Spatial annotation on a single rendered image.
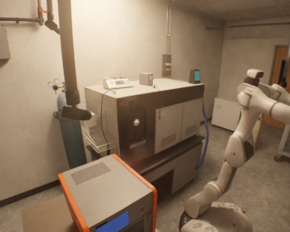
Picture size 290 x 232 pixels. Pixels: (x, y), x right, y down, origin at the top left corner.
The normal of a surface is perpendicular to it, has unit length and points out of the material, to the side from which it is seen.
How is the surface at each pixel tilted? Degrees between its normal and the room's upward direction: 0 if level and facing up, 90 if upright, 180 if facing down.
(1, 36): 90
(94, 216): 0
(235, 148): 89
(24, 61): 90
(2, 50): 90
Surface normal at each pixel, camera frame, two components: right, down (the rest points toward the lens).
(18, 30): 0.63, 0.26
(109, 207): 0.00, -0.94
